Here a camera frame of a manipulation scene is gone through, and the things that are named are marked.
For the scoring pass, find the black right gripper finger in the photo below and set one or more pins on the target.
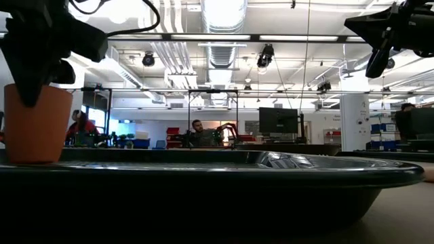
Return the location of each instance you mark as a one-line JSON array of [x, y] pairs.
[[373, 25], [377, 64]]

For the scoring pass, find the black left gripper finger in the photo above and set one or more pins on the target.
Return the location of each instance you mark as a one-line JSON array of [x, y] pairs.
[[30, 78], [62, 72]]

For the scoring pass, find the orange plastic cup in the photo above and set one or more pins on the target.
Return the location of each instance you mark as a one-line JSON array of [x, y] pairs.
[[37, 135]]

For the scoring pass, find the red robot arm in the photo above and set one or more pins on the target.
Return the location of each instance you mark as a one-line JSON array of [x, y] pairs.
[[230, 128]]

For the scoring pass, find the dark green tray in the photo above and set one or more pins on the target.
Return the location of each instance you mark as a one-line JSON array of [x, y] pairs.
[[203, 196]]

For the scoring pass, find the person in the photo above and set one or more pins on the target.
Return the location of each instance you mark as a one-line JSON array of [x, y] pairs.
[[203, 135], [81, 128], [405, 118]]

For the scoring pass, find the white pillar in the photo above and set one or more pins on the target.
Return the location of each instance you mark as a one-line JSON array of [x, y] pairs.
[[354, 122]]

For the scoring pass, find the blue storage bins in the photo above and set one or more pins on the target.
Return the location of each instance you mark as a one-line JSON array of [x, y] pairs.
[[383, 137]]

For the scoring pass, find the dark large monitor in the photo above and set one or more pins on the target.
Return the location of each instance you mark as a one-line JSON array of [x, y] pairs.
[[420, 123]]

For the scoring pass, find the black computer monitor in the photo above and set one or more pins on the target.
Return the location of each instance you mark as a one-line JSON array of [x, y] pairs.
[[278, 120]]

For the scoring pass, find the red storage bins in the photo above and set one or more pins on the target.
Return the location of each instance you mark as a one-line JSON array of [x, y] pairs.
[[173, 137]]

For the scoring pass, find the tan table cover sheet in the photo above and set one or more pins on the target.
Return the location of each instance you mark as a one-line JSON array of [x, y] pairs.
[[407, 210]]

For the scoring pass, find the black overhead light bar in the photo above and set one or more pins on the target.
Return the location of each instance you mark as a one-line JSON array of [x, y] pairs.
[[220, 37]]

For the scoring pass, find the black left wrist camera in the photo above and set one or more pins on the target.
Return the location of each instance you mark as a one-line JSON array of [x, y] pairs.
[[89, 39]]

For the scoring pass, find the black ceiling camera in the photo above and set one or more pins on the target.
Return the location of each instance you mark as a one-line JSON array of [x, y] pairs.
[[148, 59], [265, 56], [324, 86]]

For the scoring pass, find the black aluminium table frame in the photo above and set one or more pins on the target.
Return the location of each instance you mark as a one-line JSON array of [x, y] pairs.
[[390, 156]]

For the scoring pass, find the silver ventilation duct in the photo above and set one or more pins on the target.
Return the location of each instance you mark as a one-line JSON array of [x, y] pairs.
[[223, 34]]

